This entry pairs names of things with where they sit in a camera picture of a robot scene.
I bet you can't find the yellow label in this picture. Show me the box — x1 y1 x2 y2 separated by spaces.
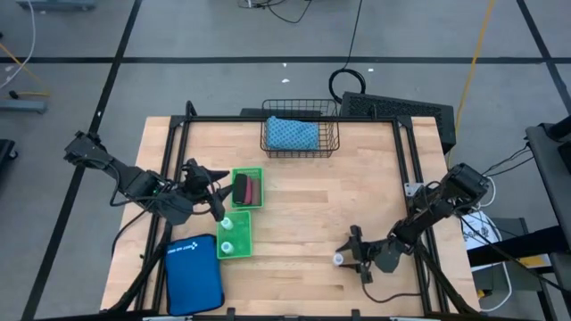
512 253 552 268

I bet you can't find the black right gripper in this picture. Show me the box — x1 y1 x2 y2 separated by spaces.
336 225 402 284

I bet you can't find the black floor object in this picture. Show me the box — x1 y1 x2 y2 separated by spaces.
0 138 19 179

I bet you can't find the grey floor base plate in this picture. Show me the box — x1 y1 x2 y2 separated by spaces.
0 98 48 115

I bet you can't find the green plastic basket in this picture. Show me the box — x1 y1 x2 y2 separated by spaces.
216 210 253 260
230 167 265 210

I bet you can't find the blue patterned soft pack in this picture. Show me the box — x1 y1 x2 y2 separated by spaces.
266 116 320 152

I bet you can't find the white looped cable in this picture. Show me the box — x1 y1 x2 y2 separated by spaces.
479 176 499 210

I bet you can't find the thin black floor cable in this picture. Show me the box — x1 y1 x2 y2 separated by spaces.
237 0 313 25

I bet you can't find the white floor cable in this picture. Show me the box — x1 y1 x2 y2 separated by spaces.
0 0 37 90

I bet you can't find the blue first aid pouch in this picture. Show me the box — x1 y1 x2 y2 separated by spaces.
163 234 226 317

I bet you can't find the thin dark arm cable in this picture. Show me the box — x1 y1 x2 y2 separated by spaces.
360 280 423 305

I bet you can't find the yellow cable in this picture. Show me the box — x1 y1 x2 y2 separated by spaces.
447 0 497 169

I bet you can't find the grey box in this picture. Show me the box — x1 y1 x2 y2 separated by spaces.
472 262 509 298

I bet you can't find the white paper sheet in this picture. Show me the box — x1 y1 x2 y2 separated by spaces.
459 212 503 251

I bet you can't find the black perforated computer case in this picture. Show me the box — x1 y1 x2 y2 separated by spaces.
339 91 457 155

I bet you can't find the black coiled floor cable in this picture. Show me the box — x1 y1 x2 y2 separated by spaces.
328 0 368 106

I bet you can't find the black wire basket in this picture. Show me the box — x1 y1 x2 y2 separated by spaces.
260 98 341 160

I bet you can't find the black eraser block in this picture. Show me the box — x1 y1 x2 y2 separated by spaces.
233 173 249 205

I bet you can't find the orange cable with black plug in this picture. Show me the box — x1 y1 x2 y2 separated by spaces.
0 42 51 100

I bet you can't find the black metal table frame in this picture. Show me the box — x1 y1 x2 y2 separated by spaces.
101 100 481 316

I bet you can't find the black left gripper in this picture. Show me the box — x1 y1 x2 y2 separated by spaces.
181 158 234 223

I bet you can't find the black beam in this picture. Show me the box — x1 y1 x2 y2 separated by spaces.
467 225 570 268

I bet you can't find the black side table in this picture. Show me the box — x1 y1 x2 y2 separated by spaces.
525 114 571 251

